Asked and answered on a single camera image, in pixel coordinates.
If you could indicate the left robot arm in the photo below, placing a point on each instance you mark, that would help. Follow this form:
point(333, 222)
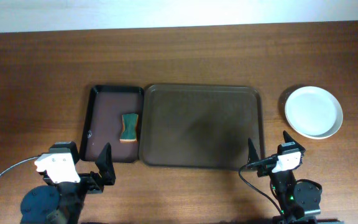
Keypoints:
point(61, 199)

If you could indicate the large brown serving tray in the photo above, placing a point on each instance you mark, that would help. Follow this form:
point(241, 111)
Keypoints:
point(200, 126)

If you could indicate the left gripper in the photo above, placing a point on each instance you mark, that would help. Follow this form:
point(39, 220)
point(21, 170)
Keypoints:
point(104, 163)

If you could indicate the small black tray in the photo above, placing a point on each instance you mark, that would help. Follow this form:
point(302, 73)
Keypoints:
point(103, 122)

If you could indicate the green and orange sponge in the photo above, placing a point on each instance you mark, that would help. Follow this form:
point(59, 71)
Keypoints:
point(129, 128)

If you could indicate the pale green plate stained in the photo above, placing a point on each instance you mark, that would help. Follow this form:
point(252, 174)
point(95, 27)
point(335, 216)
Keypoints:
point(313, 112)

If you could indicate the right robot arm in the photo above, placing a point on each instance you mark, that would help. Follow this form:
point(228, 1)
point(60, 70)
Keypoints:
point(296, 200)

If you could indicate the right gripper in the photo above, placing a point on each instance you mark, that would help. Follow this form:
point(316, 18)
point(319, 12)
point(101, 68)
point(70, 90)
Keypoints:
point(253, 155)

